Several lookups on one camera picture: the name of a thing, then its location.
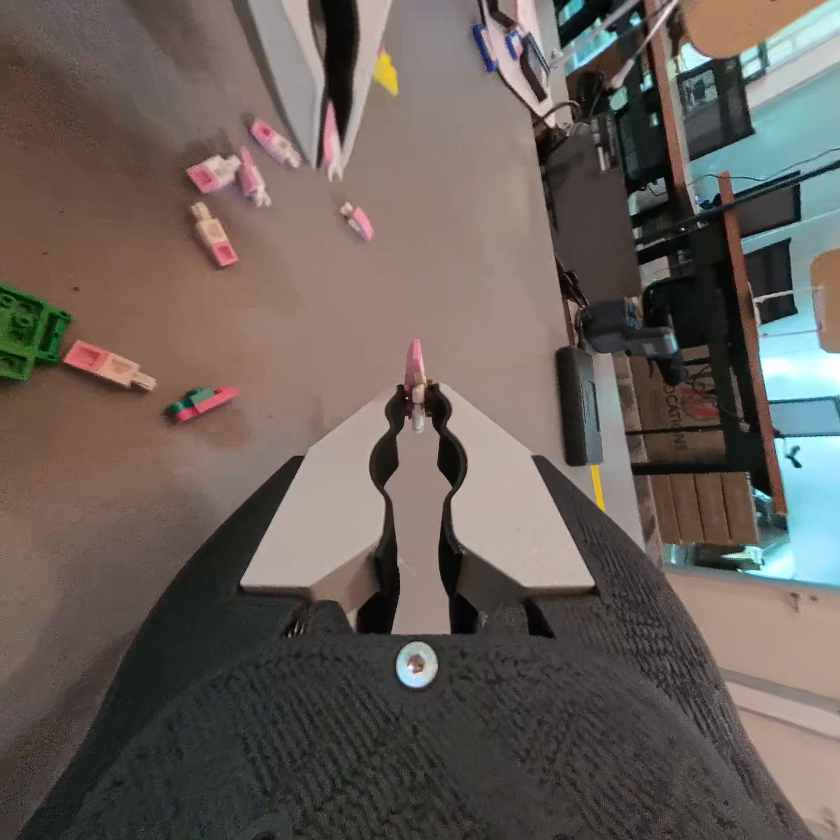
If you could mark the cardboard box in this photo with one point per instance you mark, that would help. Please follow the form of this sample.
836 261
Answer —
682 420

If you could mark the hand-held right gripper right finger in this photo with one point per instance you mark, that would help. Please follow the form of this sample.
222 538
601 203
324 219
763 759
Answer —
518 518

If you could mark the black desk with brown edge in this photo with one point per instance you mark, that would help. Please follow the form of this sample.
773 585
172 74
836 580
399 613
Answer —
715 315

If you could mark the black flat panel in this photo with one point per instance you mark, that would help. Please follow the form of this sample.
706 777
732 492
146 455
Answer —
594 216

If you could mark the yellow and magenta lego assembly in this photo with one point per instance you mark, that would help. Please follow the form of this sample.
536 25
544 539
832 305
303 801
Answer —
387 75

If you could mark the green lego plate assembly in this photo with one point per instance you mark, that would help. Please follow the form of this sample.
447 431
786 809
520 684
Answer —
26 341

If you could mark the black camera device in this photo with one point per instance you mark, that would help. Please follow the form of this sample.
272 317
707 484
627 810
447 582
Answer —
630 331

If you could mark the yellow tape strip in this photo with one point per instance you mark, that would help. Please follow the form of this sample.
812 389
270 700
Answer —
597 489

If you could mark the round wooden table top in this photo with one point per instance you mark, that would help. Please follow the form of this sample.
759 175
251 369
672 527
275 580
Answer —
735 26
828 295

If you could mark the small green and red lego assembly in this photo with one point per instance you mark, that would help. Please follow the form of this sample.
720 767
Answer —
200 401

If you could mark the pink and white lego piece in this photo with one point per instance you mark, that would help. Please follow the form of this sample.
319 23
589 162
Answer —
253 177
213 234
211 174
108 365
274 142
358 221
415 367

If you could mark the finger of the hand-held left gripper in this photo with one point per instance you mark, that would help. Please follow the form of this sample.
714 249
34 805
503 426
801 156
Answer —
367 39
285 59

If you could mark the white and blue device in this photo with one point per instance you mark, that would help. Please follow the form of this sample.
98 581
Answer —
522 26

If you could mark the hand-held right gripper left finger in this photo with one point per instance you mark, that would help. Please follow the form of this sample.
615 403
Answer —
315 518

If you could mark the wooden slat bench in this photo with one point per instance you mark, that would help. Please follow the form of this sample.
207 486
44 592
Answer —
709 505

